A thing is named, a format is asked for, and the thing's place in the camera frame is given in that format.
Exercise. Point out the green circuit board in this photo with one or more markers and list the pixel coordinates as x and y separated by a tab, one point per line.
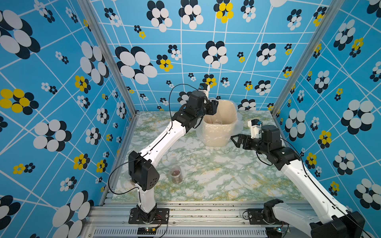
275	233
147	231

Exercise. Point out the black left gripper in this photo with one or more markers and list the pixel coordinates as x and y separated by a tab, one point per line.
212	107

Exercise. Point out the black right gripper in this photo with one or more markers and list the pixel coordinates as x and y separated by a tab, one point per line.
246	138

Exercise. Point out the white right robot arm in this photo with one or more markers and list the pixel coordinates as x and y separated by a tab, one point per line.
332	219

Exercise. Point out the aluminium frame post right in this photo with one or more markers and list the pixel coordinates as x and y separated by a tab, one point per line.
332	11

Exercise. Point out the aluminium frame post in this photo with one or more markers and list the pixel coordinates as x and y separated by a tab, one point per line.
89	14
332	11

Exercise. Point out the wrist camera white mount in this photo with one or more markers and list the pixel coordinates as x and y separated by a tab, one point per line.
255	127
205	88

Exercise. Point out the aluminium frame post left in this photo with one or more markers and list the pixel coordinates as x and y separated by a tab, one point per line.
89	14

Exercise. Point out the right green circuit board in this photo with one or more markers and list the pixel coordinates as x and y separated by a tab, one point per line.
275	233

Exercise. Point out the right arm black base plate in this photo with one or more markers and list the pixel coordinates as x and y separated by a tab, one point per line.
256	217

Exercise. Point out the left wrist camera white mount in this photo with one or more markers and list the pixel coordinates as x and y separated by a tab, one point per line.
205	88

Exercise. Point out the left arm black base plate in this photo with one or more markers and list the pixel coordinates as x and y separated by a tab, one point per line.
156	216

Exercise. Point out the cream plastic trash bin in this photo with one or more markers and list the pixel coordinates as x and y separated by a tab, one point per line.
220	131

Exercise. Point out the clear plastic bin liner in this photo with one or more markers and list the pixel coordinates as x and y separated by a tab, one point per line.
201	134

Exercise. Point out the clear jar with dried flowers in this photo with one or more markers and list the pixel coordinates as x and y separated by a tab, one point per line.
176	174

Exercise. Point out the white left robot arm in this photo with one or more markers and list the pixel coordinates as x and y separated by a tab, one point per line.
142	165

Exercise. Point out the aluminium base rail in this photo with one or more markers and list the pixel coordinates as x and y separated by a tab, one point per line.
187	220

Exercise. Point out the left green circuit board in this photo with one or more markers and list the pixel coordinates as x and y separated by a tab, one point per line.
147	231

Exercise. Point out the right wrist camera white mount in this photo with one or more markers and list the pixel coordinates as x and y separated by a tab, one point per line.
255	127

